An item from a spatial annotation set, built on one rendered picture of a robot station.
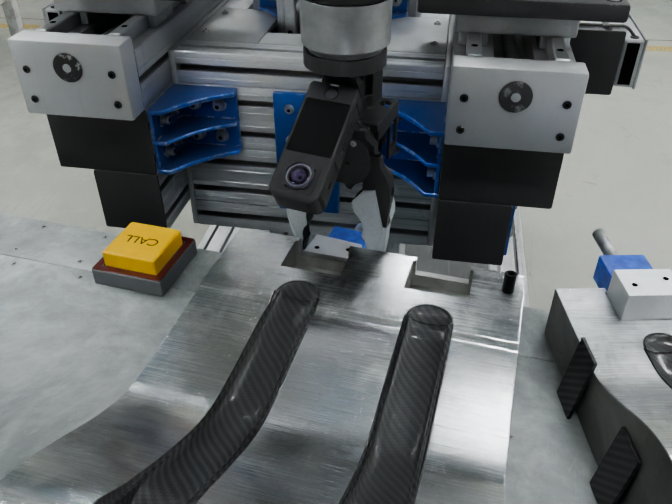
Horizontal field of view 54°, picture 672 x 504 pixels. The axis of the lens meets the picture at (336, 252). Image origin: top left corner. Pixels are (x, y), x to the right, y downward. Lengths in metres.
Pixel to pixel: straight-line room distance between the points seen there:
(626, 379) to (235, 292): 0.31
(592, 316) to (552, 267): 1.53
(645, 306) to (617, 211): 1.89
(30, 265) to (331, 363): 0.41
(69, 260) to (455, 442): 0.49
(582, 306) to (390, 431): 0.24
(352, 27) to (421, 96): 0.33
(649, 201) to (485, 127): 1.91
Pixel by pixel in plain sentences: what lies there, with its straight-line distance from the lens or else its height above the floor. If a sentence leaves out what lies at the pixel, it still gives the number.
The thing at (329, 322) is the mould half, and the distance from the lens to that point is 0.51.
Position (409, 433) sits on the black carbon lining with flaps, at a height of 0.88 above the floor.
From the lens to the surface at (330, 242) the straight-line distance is 0.66.
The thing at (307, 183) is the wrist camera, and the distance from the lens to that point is 0.52.
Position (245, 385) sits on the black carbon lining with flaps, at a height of 0.88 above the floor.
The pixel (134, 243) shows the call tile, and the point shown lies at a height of 0.84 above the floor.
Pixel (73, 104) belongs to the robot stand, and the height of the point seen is 0.92.
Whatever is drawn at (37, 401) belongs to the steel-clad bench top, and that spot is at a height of 0.80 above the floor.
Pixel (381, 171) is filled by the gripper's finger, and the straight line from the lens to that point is 0.58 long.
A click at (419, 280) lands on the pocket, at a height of 0.87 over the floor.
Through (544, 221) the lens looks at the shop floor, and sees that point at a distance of 2.35.
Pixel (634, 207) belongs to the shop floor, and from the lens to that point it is 2.54.
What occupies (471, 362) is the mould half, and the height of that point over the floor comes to 0.89.
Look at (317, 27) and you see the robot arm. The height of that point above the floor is 1.07.
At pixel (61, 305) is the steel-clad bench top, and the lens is 0.72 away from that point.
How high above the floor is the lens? 1.23
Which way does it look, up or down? 36 degrees down
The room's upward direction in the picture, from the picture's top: straight up
